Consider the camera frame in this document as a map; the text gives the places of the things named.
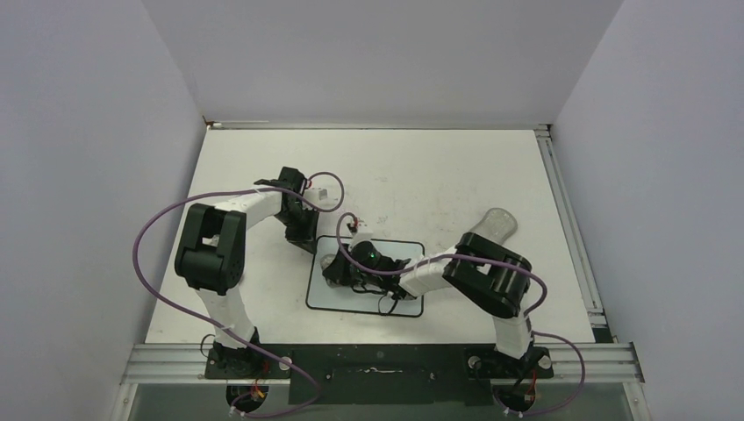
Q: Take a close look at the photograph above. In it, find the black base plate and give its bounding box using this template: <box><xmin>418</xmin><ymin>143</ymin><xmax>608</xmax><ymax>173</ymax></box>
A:
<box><xmin>204</xmin><ymin>344</ymin><xmax>554</xmax><ymax>406</ymax></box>

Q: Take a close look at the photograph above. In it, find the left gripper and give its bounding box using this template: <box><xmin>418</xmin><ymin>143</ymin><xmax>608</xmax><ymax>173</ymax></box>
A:
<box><xmin>274</xmin><ymin>205</ymin><xmax>320</xmax><ymax>254</ymax></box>

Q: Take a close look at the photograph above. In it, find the glittery pad at right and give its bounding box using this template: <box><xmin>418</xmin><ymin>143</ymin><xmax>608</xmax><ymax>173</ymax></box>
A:
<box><xmin>469</xmin><ymin>208</ymin><xmax>519</xmax><ymax>246</ymax></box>

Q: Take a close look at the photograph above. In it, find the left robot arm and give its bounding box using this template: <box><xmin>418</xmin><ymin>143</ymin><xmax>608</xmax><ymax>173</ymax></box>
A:
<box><xmin>175</xmin><ymin>167</ymin><xmax>324</xmax><ymax>378</ymax></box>

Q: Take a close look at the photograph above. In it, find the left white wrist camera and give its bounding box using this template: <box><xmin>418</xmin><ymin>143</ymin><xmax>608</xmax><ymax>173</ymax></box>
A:
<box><xmin>304</xmin><ymin>188</ymin><xmax>339</xmax><ymax>210</ymax></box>

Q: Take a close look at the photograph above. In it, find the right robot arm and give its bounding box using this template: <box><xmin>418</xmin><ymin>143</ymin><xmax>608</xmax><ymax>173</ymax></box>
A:
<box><xmin>320</xmin><ymin>232</ymin><xmax>533</xmax><ymax>375</ymax></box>

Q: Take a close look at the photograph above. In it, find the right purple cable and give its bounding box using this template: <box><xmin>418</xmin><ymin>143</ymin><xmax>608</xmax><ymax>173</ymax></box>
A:
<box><xmin>335</xmin><ymin>211</ymin><xmax>588</xmax><ymax>418</ymax></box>

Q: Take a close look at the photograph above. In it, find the white whiteboard black frame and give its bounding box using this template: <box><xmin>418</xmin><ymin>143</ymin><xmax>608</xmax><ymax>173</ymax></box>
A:
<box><xmin>305</xmin><ymin>235</ymin><xmax>425</xmax><ymax>318</ymax></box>

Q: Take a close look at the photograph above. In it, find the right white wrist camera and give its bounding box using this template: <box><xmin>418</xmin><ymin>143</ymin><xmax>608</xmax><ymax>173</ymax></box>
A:
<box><xmin>347</xmin><ymin>218</ymin><xmax>374</xmax><ymax>248</ymax></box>

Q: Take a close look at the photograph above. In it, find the aluminium back rail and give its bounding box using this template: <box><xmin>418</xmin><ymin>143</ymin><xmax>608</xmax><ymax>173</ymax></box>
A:
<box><xmin>204</xmin><ymin>120</ymin><xmax>550</xmax><ymax>132</ymax></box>

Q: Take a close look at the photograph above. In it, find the aluminium rail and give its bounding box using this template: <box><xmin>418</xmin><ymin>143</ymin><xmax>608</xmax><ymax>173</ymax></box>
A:
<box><xmin>122</xmin><ymin>343</ymin><xmax>645</xmax><ymax>385</ymax></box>
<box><xmin>204</xmin><ymin>120</ymin><xmax>550</xmax><ymax>132</ymax></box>
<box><xmin>534</xmin><ymin>125</ymin><xmax>608</xmax><ymax>329</ymax></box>

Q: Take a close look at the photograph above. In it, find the aluminium front rail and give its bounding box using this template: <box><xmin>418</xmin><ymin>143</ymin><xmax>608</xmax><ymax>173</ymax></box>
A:
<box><xmin>122</xmin><ymin>343</ymin><xmax>645</xmax><ymax>385</ymax></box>

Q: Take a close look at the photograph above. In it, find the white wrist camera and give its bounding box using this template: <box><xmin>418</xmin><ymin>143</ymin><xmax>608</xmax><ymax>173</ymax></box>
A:
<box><xmin>304</xmin><ymin>188</ymin><xmax>339</xmax><ymax>210</ymax></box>
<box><xmin>347</xmin><ymin>218</ymin><xmax>374</xmax><ymax>248</ymax></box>

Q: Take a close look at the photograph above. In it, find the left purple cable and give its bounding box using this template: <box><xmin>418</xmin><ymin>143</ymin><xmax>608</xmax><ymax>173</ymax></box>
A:
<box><xmin>132</xmin><ymin>170</ymin><xmax>345</xmax><ymax>419</ymax></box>

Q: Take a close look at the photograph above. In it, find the aluminium right rail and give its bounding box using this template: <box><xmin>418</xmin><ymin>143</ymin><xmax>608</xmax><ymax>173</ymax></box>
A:
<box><xmin>534</xmin><ymin>125</ymin><xmax>608</xmax><ymax>329</ymax></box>

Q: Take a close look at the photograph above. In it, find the purple cable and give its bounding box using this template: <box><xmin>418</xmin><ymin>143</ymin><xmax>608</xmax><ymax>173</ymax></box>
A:
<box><xmin>335</xmin><ymin>211</ymin><xmax>588</xmax><ymax>418</ymax></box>
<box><xmin>132</xmin><ymin>170</ymin><xmax>345</xmax><ymax>419</ymax></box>

